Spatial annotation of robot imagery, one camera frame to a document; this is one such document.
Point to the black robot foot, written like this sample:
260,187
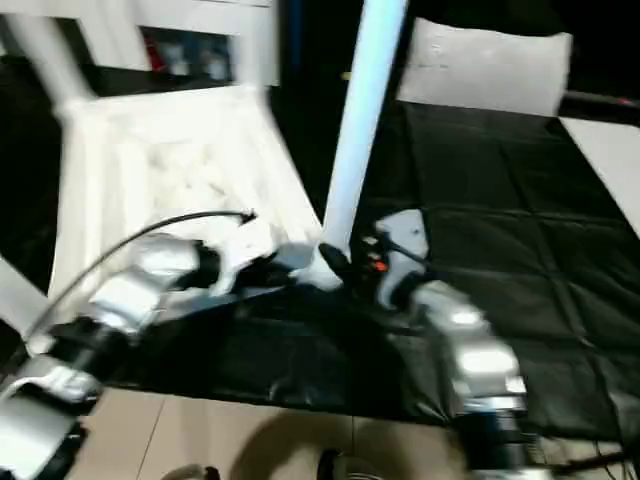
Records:
192,472

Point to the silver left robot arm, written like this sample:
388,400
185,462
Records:
130,295

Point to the white chair back panel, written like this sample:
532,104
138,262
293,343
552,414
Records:
480,70

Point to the black cabinet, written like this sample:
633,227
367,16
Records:
310,50

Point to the red packet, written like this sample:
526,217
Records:
157,55

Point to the black work mat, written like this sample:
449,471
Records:
525,200

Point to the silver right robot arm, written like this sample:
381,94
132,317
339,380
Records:
475,350

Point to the small yellow label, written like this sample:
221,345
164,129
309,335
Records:
345,76

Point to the white plastic table top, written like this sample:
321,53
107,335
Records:
125,175

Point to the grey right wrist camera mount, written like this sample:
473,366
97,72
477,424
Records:
405,230

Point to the white cabinet with glass doors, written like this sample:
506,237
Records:
210,15

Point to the black metal stand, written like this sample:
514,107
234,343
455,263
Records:
590,462

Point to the black bar with red light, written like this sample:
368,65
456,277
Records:
600,102

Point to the white sheet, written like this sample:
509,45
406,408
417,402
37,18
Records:
610,150

